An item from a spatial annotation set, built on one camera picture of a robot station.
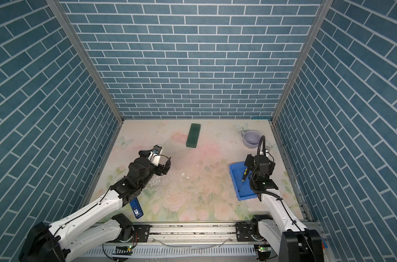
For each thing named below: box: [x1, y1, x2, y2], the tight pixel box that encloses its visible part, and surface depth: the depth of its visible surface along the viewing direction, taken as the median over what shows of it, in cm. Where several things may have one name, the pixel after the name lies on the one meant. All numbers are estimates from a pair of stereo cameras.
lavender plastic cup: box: [240, 129, 262, 149], surface depth 107 cm
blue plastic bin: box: [229, 161, 258, 202], surface depth 90 cm
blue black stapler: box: [129, 197, 144, 219], surface depth 79 cm
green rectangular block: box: [185, 123, 201, 148], surface depth 114 cm
